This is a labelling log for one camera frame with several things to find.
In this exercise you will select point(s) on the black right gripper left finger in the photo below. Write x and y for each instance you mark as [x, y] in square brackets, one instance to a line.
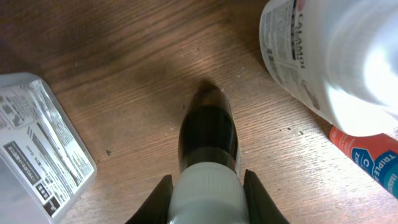
[155, 208]

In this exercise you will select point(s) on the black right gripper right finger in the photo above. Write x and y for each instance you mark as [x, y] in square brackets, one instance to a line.
[261, 208]

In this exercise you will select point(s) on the dark bottle white cap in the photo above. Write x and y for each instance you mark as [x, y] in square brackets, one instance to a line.
[209, 189]

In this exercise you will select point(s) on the white calamine lotion bottle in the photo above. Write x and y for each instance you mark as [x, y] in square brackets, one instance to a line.
[337, 57]

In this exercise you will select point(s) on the clear plastic container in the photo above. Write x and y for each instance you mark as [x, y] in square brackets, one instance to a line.
[45, 166]

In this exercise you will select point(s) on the orange glue stick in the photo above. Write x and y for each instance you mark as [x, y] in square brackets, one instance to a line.
[376, 155]

